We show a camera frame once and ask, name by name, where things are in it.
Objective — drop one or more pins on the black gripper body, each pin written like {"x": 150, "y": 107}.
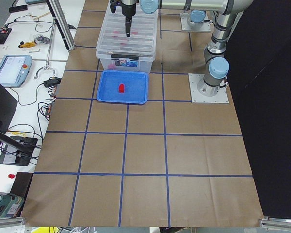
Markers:
{"x": 127, "y": 10}

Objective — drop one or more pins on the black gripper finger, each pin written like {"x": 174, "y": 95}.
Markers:
{"x": 128, "y": 23}

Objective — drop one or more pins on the red block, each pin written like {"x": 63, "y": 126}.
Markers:
{"x": 121, "y": 88}

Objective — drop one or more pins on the black box latch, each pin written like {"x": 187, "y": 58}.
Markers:
{"x": 124, "y": 56}

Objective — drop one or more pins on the clear plastic storage box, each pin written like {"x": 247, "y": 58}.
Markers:
{"x": 144, "y": 64}

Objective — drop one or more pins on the black adapter box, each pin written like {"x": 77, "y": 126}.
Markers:
{"x": 51, "y": 82}

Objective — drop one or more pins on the blue plastic tray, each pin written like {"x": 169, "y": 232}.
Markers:
{"x": 136, "y": 87}

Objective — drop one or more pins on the metal stand with hook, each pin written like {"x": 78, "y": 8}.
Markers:
{"x": 47, "y": 67}

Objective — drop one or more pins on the yellow tool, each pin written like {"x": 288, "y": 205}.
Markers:
{"x": 27, "y": 44}

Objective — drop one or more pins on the blue teach pendant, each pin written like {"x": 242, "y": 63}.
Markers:
{"x": 14, "y": 70}

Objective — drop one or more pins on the black electronics board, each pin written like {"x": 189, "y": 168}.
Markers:
{"x": 4, "y": 33}

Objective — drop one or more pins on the green device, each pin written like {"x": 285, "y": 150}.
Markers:
{"x": 10, "y": 205}

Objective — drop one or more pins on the aluminium profile bottom left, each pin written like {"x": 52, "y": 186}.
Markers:
{"x": 10, "y": 222}

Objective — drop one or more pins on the aluminium profile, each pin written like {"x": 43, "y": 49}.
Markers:
{"x": 10, "y": 222}
{"x": 275, "y": 223}

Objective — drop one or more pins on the aluminium profile bottom right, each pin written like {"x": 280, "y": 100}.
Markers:
{"x": 275, "y": 223}

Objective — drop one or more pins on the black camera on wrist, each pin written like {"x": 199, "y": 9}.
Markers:
{"x": 113, "y": 5}

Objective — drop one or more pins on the aluminium frame post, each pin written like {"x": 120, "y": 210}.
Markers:
{"x": 62, "y": 25}

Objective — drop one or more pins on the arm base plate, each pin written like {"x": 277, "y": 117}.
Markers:
{"x": 199, "y": 27}
{"x": 202, "y": 93}

